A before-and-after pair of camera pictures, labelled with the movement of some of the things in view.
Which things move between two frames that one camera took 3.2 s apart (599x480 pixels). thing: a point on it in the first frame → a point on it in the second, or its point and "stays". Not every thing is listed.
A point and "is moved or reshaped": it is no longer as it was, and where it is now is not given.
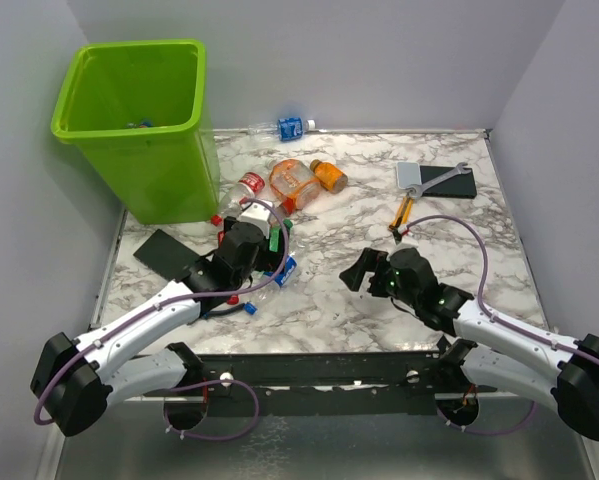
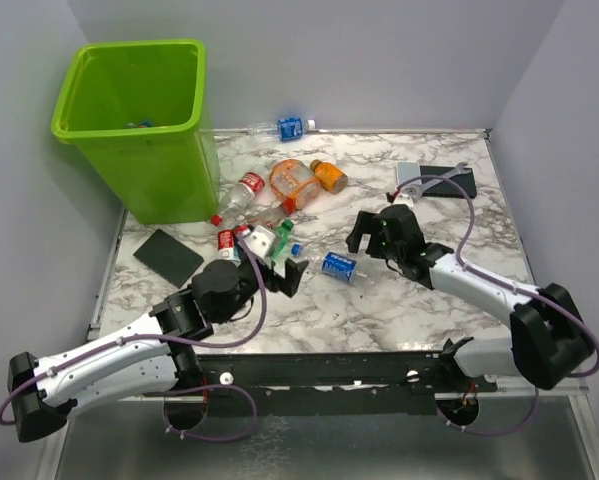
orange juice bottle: [331, 178] stays
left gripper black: [268, 262] → [276, 282]
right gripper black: [369, 260] → [367, 223]
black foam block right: [460, 186] stays
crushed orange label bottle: [293, 184] stays
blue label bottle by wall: [287, 129] stays
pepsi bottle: [289, 266] is moved or reshaped
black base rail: [335, 385] stays
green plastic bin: [137, 110] stays
